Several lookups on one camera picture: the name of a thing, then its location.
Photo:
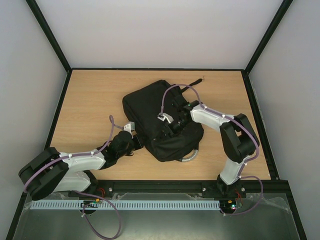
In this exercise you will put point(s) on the black frame rail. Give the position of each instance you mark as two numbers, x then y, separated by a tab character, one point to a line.
208	188

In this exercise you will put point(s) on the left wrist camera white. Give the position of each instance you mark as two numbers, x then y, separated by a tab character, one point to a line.
129	127

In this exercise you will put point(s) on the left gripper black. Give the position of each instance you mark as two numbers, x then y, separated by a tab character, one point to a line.
138	143

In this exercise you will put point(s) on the light blue cable duct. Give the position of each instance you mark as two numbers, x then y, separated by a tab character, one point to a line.
197	205

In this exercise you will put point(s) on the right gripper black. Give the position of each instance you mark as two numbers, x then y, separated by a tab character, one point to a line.
164	132

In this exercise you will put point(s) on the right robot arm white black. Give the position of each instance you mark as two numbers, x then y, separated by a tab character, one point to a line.
239	141

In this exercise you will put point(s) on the black student backpack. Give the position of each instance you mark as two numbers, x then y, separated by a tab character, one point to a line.
143	106

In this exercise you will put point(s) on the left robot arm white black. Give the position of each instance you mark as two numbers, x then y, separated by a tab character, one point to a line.
52	171

